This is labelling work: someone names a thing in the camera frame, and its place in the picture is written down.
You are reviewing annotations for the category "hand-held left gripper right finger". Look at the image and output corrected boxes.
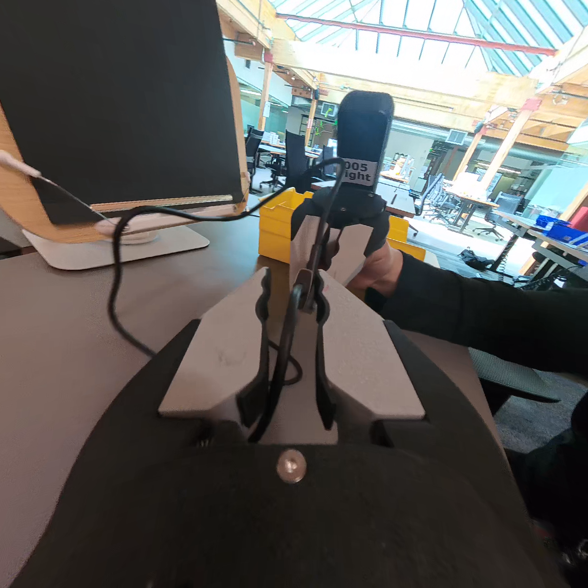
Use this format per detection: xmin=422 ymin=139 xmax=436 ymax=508
xmin=315 ymin=270 xmax=426 ymax=431

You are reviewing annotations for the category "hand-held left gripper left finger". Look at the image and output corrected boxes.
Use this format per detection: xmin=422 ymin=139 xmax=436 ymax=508
xmin=158 ymin=268 xmax=272 ymax=429

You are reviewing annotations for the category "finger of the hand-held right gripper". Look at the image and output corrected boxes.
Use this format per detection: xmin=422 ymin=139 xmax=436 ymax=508
xmin=289 ymin=214 xmax=330 ymax=286
xmin=327 ymin=224 xmax=375 ymax=287

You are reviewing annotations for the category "yellow plastic bin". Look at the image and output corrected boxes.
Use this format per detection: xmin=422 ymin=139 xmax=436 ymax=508
xmin=258 ymin=187 xmax=425 ymax=265

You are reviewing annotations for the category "grey USB hub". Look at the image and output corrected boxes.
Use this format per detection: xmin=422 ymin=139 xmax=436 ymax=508
xmin=293 ymin=268 xmax=319 ymax=315

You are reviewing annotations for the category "thin black USB-C cable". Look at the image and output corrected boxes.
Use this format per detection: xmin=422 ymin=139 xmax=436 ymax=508
xmin=108 ymin=157 xmax=346 ymax=359

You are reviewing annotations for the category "person's right forearm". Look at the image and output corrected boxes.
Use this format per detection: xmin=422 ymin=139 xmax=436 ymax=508
xmin=365 ymin=250 xmax=588 ymax=375

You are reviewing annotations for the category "black office chair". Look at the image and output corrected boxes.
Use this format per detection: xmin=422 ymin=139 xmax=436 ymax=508
xmin=264 ymin=130 xmax=311 ymax=191
xmin=469 ymin=347 xmax=562 ymax=414

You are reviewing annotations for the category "grey office chair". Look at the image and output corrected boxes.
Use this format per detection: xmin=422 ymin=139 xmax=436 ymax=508
xmin=411 ymin=174 xmax=462 ymax=226

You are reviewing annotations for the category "red ceiling pipe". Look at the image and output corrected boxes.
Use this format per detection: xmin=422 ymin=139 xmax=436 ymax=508
xmin=276 ymin=13 xmax=559 ymax=57

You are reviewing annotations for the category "blue plastic tray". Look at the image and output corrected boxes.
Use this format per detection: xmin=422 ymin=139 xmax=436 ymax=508
xmin=535 ymin=215 xmax=588 ymax=246

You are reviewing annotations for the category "person's dark clothing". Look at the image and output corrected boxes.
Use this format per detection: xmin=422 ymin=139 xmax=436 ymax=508
xmin=505 ymin=395 xmax=588 ymax=588

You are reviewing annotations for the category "wood-rimmed black monitor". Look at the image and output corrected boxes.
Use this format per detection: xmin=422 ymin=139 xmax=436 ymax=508
xmin=0 ymin=0 xmax=251 ymax=244

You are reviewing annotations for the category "black cable with grey plug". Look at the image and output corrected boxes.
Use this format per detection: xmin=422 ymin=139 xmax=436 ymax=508
xmin=248 ymin=284 xmax=305 ymax=444

